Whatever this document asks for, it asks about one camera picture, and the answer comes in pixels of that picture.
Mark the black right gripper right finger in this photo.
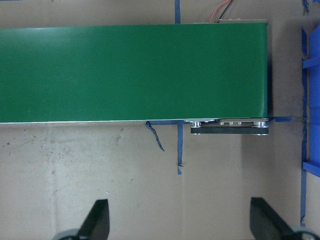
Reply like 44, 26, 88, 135
249, 197, 294, 240

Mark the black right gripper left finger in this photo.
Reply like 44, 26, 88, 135
76, 199, 110, 240

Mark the green conveyor belt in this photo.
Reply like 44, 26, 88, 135
0, 20, 269, 135

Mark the blue bin right side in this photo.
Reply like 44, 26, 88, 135
302, 26, 320, 177

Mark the red black wire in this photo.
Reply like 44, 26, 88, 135
211, 0, 234, 24

